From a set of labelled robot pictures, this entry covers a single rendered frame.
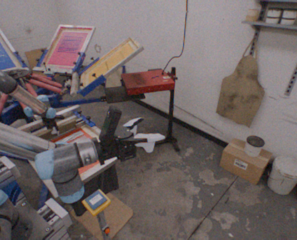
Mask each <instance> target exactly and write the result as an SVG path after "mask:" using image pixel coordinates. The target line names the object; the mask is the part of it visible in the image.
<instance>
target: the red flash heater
mask: <svg viewBox="0 0 297 240"><path fill-rule="evenodd" d="M162 71H163V69H161V70H155V71H146V72H132V73H126V74H121V78H122V79H123V80H122V82H123V85H125V86H126V87H125V90H126V92H127V95H136V94H143V93H155V92H160V91H167V90H174V84H175V82H174V77H173V76H172V74H170V72H169V71H168V73H166V72H163V73H164V75H162ZM157 76H158V77H157Z"/></svg>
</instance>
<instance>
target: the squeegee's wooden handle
mask: <svg viewBox="0 0 297 240"><path fill-rule="evenodd" d="M75 124H77V122H76V120H75V119H73V120H72V121H68V122H66V123H63V124H62V125H59V126H58V129H59V134H61V133H63V132H65V131H68V130H70V129H72V128H76V126H75ZM52 131H53V129H50V130H48V131H45V132H43V133H41V134H38V135H37V137H40V138H42V139H45V140H48V139H51V138H52V137H54V136H57V134H51V132H52Z"/></svg>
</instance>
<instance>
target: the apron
mask: <svg viewBox="0 0 297 240"><path fill-rule="evenodd" d="M253 41H254V49H255V58H254V57H252V56H250V55H249V56H244V55H245V54H246V52H247V50H248V49H249V47H250V45H251V44H252V42H253ZM263 96H264V88H262V86H261V85H260V84H259V81H258V66H257V43H256V39H255V38H254V39H252V41H251V42H250V44H249V45H248V46H247V48H246V50H245V51H244V54H243V55H242V58H241V59H240V61H239V63H238V64H237V66H236V69H235V70H234V73H232V74H231V75H229V76H227V77H224V79H223V80H222V83H221V92H220V95H219V101H218V105H217V108H216V113H218V114H219V115H220V116H223V117H225V118H230V119H232V120H233V121H234V122H235V123H238V124H244V125H246V126H247V127H250V126H251V123H252V121H253V119H254V116H255V115H256V113H257V110H258V109H259V106H260V104H261V102H262V98H263Z"/></svg>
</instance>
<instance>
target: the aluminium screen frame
mask: <svg viewBox="0 0 297 240"><path fill-rule="evenodd" d="M73 119H75V120H77V119H79V118H78V117H77V116H71V117H69V118H66V119H64V120H62V121H59V122H57V126H59V125H62V124H63V123H66V122H68V121H72V120H73ZM85 126H87V127H88V128H89V129H90V130H92V131H93V132H95V134H97V135H98V136H99V135H100V132H101V130H100V129H98V128H97V127H96V126H93V127H90V126H88V125H87V124H86V125H85ZM45 131H48V129H46V127H45V128H44V129H40V130H38V131H35V132H33V133H32V135H34V136H37V135H38V134H41V133H43V132H45ZM28 161H29V162H30V165H31V166H32V167H33V169H35V171H36V172H37V169H36V167H35V162H34V161H30V160H28ZM118 161H120V160H119V159H117V157H114V158H112V159H108V160H107V161H106V162H105V164H103V165H102V166H100V165H99V166H98V167H95V168H94V169H92V170H90V172H87V173H86V174H85V175H83V176H81V180H82V182H83V184H85V183H86V182H88V181H89V180H91V179H92V178H95V176H97V175H98V174H100V173H102V172H103V171H104V170H106V169H108V168H109V167H111V166H112V165H113V164H116V162H118ZM37 173H38V172H37ZM43 183H44V184H45V185H46V187H48V189H49V190H50V192H51V194H52V195H53V197H54V198H55V200H57V201H58V200H60V197H59V196H58V192H57V190H56V188H55V186H54V184H53V182H52V181H51V180H50V179H46V180H43Z"/></svg>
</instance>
